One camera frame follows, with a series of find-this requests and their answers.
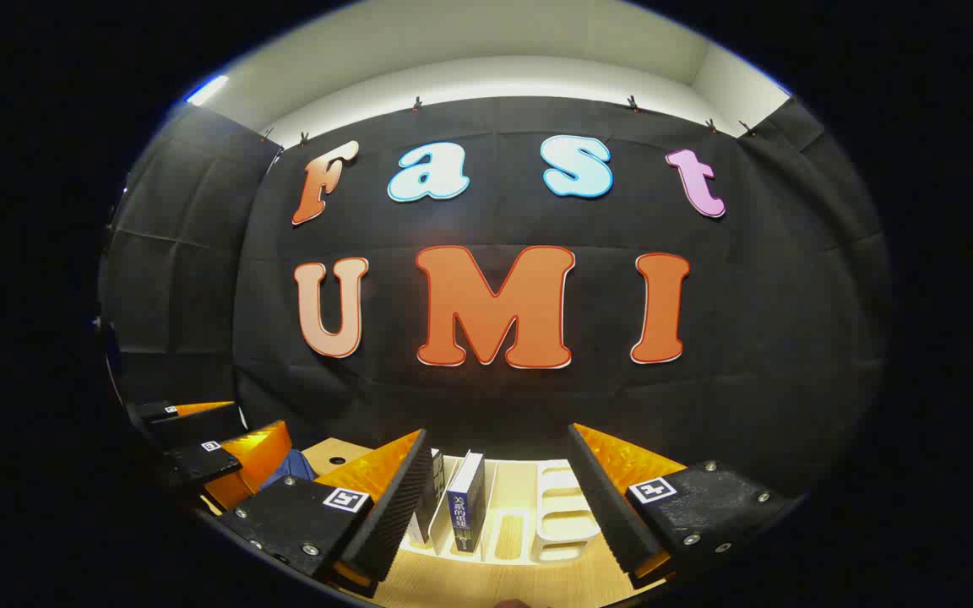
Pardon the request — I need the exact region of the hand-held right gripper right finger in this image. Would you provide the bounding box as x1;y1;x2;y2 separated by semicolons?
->
568;422;800;590

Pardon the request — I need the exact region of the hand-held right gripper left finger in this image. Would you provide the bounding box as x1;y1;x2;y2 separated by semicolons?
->
220;428;434;597

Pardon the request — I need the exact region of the white bookshelf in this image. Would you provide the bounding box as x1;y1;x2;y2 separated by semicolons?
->
402;454;604;565

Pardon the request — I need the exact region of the grey spine book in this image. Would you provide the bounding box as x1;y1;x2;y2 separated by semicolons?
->
409;448;447;546

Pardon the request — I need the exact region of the blue cover book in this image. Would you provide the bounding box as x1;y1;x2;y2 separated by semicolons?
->
446;450;487;554

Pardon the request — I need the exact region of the blue schoolbag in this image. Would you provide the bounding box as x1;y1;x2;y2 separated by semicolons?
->
260;449;318;492

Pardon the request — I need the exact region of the black backdrop cloth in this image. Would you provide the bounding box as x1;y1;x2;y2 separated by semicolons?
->
98;95;891;508

